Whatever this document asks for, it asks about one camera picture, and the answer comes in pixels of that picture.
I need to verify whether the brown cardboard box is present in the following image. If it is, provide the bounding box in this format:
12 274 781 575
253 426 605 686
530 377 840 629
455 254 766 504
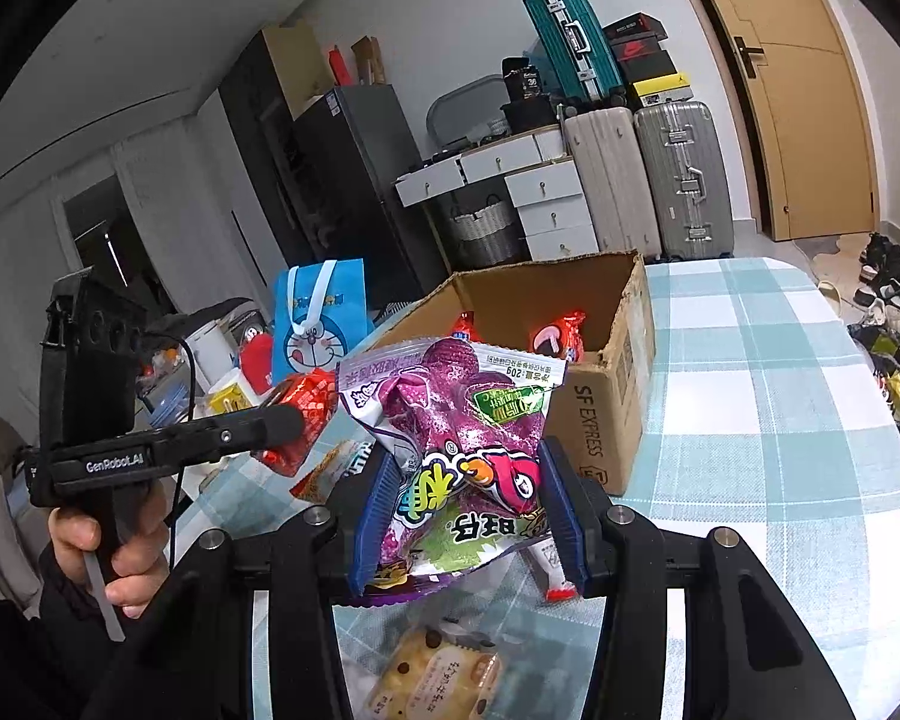
360 249 657 496

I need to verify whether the teal suitcase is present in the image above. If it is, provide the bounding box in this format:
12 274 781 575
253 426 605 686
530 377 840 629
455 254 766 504
523 0 627 106

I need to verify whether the black labelled container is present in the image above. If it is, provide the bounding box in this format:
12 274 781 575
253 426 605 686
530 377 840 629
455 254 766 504
501 56 545 102

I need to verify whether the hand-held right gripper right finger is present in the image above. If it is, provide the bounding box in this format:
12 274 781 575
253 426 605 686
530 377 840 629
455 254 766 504
536 439 860 720

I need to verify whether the checked tablecloth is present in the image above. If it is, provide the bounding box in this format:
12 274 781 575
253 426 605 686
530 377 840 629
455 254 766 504
172 255 900 720

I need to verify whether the white curtain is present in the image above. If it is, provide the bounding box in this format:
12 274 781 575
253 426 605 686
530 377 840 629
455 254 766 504
0 127 271 361

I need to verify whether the person's left hand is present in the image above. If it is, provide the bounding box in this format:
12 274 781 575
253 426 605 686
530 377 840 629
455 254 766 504
49 506 172 620

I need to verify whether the blue cartoon gift bag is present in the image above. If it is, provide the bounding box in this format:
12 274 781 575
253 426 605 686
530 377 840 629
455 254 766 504
272 259 368 391

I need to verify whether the black pot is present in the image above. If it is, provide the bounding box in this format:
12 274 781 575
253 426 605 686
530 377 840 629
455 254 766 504
501 97 563 134

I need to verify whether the beige suitcase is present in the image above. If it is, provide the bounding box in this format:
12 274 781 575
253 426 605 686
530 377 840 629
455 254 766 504
559 106 662 260

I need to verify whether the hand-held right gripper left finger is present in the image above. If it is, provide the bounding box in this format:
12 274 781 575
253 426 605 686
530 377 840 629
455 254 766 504
82 450 404 720

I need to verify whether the silver suitcase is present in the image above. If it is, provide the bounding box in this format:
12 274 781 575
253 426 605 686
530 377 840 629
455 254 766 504
634 100 736 262

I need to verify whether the yellow cake packet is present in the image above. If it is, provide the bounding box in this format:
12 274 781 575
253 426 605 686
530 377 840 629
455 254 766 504
364 619 503 720

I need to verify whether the white packet red end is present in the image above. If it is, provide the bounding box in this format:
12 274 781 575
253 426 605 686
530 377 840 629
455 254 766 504
529 536 575 602

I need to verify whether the red orange snack packet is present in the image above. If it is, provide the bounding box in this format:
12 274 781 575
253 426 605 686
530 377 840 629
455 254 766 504
259 371 338 477

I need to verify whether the plain black shoe box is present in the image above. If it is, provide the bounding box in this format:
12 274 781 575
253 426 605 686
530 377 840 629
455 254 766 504
619 51 680 83

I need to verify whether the brown paper bag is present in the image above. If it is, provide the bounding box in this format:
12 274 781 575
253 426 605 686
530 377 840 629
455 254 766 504
350 36 387 86

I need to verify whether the pile of shoes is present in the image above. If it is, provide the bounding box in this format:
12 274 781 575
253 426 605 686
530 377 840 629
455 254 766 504
851 232 900 331

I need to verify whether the woven basket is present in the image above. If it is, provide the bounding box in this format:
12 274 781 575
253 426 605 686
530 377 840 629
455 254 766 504
442 195 526 267

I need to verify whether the dark wardrobe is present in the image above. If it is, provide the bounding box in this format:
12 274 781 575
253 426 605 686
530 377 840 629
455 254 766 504
217 22 331 271

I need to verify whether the wooden door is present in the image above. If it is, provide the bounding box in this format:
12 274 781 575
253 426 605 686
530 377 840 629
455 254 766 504
667 0 875 242

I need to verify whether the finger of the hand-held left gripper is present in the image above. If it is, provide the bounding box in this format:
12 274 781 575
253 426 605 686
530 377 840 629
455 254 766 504
150 404 305 470

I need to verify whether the white kettle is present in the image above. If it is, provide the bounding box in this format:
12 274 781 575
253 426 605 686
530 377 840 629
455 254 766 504
187 321 233 391

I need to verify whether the grey oval mirror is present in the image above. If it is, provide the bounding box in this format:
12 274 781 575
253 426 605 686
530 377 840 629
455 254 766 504
427 73 530 151

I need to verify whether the white drawer desk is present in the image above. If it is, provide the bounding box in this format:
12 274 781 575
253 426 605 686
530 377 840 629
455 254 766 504
395 127 601 263

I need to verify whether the dark refrigerator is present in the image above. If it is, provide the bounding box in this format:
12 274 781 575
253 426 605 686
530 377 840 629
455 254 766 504
292 82 451 308

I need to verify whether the black cable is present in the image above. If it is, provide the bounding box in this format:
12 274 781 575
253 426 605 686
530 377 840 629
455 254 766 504
146 326 200 563

